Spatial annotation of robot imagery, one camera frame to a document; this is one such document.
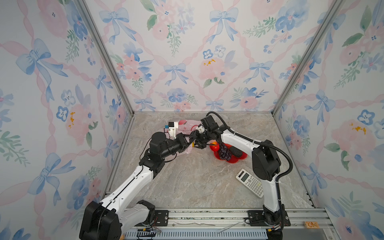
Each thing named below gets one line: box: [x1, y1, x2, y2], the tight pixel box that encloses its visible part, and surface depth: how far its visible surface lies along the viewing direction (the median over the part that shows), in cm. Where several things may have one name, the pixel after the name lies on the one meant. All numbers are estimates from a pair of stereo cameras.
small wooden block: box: [303, 221, 320, 229], surface depth 73 cm
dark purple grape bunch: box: [218, 142, 232, 161], surface depth 94 cm
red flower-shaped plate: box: [209, 143, 221, 160], surface depth 95 cm
